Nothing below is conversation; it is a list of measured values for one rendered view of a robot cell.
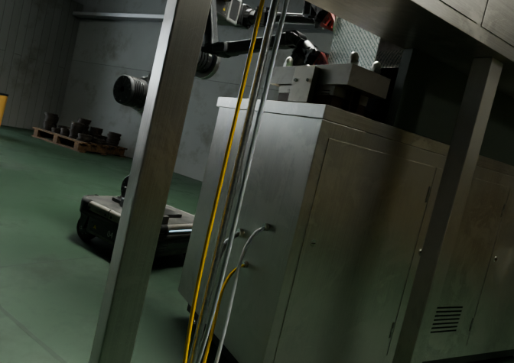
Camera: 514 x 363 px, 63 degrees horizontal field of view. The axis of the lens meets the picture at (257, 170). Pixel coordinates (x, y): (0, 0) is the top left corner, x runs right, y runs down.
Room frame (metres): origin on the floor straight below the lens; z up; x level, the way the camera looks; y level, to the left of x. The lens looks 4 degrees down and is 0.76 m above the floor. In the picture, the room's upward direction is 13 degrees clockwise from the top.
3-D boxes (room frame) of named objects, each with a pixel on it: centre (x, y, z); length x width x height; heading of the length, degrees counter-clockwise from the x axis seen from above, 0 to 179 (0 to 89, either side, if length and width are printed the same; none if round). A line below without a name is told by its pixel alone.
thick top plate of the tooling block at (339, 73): (1.39, -0.15, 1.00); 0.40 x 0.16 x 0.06; 33
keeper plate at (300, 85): (1.32, -0.08, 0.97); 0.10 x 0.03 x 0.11; 33
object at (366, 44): (1.48, -0.23, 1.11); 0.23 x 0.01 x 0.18; 33
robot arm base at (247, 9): (2.48, 0.23, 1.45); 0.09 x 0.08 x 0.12; 147
